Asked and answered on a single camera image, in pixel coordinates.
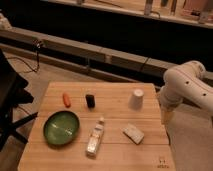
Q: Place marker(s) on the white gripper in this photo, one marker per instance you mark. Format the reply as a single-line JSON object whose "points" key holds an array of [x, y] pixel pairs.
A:
{"points": [[168, 99]]}

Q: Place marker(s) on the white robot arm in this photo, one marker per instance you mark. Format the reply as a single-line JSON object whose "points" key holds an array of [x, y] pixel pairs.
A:
{"points": [[184, 81]]}

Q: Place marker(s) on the black eraser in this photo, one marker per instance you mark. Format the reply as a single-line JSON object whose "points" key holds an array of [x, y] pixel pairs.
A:
{"points": [[90, 100]]}

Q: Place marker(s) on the orange carrot toy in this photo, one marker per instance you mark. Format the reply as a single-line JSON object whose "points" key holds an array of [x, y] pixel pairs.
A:
{"points": [[66, 100]]}

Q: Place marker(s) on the green bowl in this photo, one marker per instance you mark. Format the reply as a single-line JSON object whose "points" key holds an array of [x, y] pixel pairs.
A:
{"points": [[61, 128]]}

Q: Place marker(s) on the black office chair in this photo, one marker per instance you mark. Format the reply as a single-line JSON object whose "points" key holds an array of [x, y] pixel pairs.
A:
{"points": [[12, 93]]}

